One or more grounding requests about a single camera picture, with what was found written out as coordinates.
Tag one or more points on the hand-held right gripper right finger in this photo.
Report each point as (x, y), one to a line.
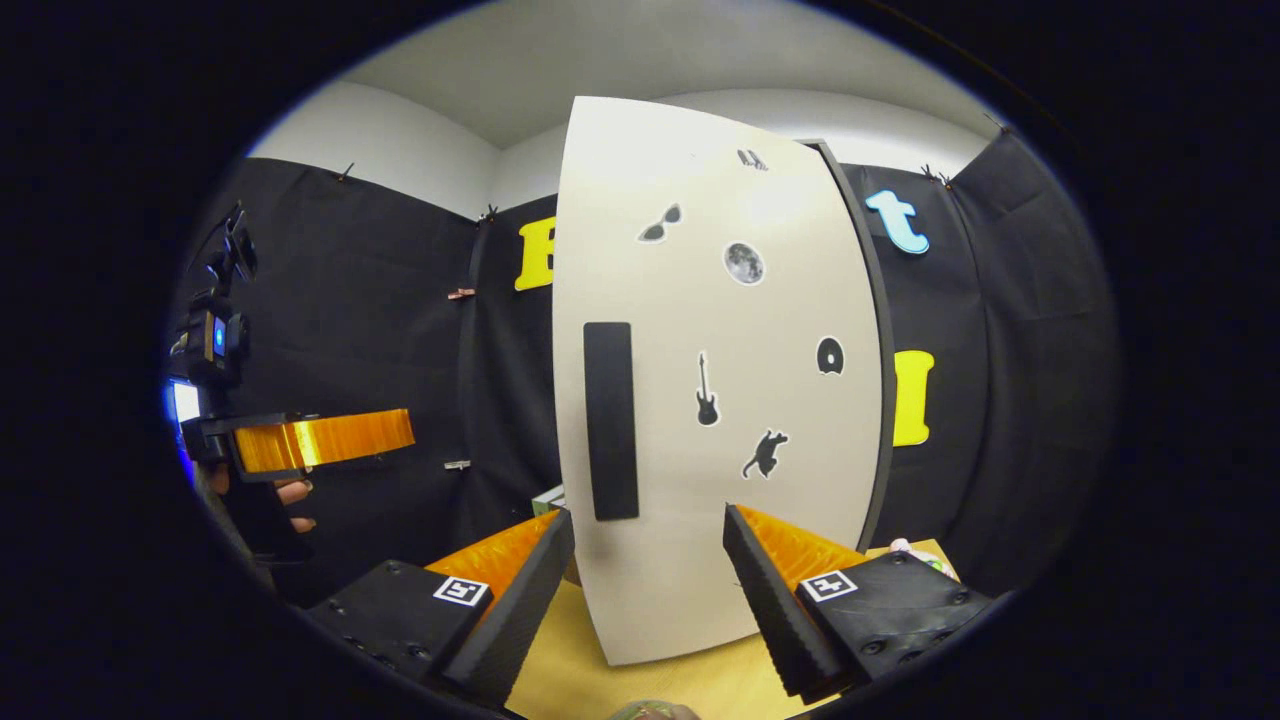
(770, 590)

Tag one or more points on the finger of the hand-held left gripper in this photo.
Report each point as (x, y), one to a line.
(330, 442)

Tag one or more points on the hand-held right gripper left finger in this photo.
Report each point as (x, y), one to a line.
(525, 590)

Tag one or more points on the beige cabinet door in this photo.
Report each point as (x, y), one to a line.
(720, 560)

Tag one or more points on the green book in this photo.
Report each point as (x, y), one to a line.
(550, 498)

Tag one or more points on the black backdrop cloth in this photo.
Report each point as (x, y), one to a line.
(360, 340)

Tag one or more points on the pink plush starfish toy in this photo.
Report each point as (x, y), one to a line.
(915, 555)

